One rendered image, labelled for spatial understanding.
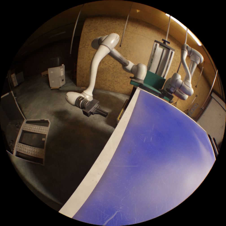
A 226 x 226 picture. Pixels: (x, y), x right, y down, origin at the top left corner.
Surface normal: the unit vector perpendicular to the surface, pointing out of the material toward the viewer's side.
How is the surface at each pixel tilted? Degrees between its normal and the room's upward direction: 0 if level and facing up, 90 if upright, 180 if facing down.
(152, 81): 90
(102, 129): 0
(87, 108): 10
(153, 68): 90
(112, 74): 90
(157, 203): 0
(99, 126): 0
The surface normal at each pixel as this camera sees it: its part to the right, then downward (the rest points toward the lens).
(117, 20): -0.05, 0.65
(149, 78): -0.36, 0.56
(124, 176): 0.19, -0.74
